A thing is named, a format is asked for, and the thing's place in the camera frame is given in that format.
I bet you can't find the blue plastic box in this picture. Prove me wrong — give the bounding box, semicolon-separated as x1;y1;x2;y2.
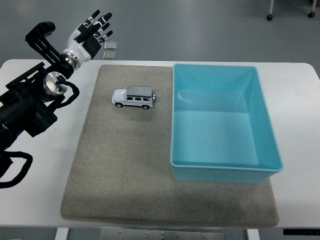
169;62;284;184

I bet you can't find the beige felt mat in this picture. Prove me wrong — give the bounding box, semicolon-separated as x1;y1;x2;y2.
59;64;280;229

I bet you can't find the grey metal plate with screws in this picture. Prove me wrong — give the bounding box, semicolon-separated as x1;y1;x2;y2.
99;228;226;240

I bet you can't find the white table leg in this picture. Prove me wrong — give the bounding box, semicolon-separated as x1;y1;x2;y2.
246;228;261;240
54;227;70;240

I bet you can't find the white toy car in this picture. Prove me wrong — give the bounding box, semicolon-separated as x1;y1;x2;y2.
111;85;158;110

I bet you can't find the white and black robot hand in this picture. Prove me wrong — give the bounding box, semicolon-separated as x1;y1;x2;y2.
64;9;114;62

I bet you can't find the black table control panel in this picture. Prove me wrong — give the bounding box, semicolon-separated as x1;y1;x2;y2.
283;228;320;236

